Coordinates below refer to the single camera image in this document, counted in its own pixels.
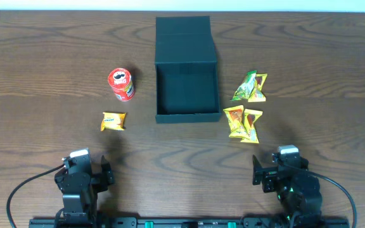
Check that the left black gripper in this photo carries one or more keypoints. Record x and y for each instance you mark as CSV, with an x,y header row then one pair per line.
x,y
99,180

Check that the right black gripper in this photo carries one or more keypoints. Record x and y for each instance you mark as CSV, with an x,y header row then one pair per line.
x,y
267,174

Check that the yellow biscuit packet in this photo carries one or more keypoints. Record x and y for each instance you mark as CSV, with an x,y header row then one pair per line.
x,y
113,121

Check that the red Pringles can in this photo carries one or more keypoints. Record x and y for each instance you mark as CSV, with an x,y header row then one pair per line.
x,y
120,81

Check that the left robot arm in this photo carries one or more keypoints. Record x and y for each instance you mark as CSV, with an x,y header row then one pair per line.
x,y
80,187

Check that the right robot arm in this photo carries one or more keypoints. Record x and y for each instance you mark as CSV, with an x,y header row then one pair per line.
x,y
297,191

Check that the yellow candy packet lower right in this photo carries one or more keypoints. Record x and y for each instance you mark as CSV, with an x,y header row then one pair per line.
x,y
250,117

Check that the yellow candy packet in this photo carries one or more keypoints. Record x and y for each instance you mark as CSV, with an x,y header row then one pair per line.
x,y
257,94
235,116
250,117

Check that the yellow candy packet lower left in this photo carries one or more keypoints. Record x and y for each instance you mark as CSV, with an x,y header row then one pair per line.
x,y
235,116

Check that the yellow candy packet upper right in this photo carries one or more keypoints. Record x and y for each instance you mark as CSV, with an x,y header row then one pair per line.
x,y
257,94

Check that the green snack packet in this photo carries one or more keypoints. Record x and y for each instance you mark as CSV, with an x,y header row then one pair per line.
x,y
246,87

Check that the black open gift box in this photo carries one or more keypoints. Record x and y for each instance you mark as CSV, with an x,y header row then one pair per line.
x,y
186,71

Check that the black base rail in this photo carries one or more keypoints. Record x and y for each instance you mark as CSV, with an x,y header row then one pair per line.
x,y
131,222

